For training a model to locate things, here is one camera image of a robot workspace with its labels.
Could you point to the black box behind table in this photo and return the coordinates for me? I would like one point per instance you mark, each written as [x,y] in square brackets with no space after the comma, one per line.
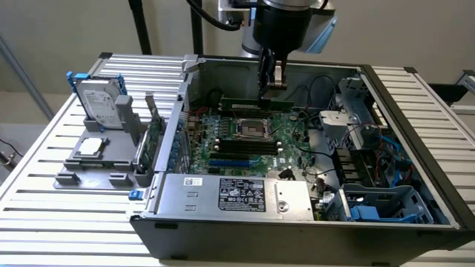
[445,94]

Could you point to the black stand pole thin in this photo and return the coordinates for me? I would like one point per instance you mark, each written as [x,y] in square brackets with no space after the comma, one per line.
[196,27]

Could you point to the black RAM slot bank short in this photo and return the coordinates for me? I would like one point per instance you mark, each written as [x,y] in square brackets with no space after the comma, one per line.
[241,113]

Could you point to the silver CPU chip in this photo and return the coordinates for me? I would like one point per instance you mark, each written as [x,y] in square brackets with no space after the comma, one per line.
[91,146]

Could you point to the green RAM stick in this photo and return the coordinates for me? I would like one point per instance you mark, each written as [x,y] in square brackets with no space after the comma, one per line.
[241,103]

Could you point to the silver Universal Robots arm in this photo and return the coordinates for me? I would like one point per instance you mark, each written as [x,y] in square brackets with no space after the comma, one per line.
[250,41]

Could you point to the grey plastic fan shroud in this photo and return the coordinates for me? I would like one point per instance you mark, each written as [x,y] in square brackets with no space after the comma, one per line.
[333,119]

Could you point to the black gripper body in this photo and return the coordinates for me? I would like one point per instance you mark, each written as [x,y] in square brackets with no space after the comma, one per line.
[282,25]

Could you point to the aluminium frame profile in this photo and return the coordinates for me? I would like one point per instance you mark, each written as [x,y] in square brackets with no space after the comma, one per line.
[464,80]

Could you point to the black expansion slot short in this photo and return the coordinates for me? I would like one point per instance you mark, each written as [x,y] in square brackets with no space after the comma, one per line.
[217,170]

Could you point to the green graphics card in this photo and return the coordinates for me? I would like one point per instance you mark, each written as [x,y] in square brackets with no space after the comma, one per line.
[150,139]

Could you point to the grey power supply unit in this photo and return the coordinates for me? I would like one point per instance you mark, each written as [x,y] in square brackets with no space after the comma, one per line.
[208,197]

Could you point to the metal CPU socket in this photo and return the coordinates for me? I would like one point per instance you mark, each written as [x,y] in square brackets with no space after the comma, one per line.
[253,128]

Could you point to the green motherboard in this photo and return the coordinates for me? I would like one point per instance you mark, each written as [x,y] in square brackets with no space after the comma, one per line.
[290,144]

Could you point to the black stand pole thick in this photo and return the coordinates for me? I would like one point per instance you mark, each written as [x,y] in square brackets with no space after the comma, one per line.
[141,25]

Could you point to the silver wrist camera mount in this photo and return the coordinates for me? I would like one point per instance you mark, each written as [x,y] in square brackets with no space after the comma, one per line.
[232,11]

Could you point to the grey parts rack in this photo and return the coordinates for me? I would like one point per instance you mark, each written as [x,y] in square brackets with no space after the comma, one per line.
[101,169]

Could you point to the silver metal drive cage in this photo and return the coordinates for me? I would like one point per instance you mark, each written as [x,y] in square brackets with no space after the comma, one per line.
[357,100]

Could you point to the black RAM slot bank long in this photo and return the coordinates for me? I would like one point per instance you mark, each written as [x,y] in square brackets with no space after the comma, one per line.
[248,146]

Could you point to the grey disk bay blue latch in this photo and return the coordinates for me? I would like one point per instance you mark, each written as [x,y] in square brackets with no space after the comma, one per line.
[386,203]

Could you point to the black open PC case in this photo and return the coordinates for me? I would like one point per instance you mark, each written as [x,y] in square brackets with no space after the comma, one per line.
[282,239]

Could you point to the black expansion slot long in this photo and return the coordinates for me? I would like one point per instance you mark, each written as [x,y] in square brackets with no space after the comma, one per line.
[230,156]

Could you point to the blue plastic case latch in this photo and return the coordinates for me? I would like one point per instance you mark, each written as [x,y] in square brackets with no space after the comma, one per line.
[135,194]

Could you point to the hard disk in blue caddy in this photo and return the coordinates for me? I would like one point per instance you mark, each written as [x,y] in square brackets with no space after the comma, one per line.
[99,103]

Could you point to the blue expansion slot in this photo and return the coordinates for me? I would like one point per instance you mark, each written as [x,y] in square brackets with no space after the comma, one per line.
[229,164]

